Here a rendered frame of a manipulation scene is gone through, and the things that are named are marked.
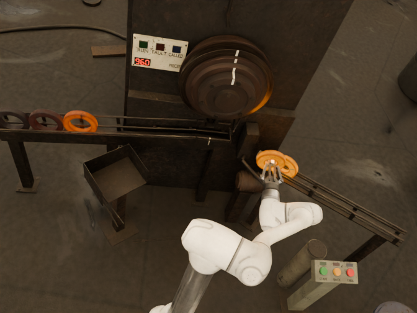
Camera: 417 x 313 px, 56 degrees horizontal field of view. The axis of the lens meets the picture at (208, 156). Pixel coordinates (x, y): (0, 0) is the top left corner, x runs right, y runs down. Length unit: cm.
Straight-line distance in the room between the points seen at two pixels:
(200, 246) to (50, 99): 229
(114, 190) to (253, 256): 101
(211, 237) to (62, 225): 153
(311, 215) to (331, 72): 264
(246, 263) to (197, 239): 18
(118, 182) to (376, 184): 221
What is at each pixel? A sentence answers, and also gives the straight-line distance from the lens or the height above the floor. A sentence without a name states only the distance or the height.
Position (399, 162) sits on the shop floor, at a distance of 385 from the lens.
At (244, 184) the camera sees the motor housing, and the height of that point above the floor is 51.
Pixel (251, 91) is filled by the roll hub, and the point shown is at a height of 119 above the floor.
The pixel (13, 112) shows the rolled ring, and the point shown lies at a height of 72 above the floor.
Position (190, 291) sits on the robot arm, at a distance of 157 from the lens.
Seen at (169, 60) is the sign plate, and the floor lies 113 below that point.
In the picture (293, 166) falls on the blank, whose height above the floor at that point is 76.
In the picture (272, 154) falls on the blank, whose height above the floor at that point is 90.
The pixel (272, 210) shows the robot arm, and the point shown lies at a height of 88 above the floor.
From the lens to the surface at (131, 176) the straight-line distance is 217.
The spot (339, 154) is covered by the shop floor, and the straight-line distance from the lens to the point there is 355.
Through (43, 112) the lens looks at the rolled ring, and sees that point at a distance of 227.
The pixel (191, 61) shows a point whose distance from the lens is 185.
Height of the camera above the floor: 242
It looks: 52 degrees down
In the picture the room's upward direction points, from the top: 18 degrees clockwise
